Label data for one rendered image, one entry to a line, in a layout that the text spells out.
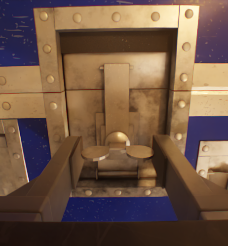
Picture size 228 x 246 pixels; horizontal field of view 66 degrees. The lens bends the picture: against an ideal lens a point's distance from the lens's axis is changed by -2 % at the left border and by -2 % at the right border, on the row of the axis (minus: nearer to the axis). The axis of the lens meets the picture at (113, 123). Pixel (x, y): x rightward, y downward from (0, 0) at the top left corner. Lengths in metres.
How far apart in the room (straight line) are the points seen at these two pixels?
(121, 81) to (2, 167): 0.16
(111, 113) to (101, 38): 0.07
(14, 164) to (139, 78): 0.15
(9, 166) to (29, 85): 0.10
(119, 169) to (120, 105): 0.07
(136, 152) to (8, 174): 0.15
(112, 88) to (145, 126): 0.05
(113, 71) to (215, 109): 0.10
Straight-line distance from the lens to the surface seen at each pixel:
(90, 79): 0.17
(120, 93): 0.16
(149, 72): 0.17
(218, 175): 0.23
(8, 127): 0.19
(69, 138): 0.16
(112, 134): 0.17
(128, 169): 0.20
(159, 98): 0.18
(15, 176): 0.21
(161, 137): 0.16
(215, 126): 0.19
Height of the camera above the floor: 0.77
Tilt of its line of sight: 1 degrees down
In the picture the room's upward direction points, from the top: 89 degrees clockwise
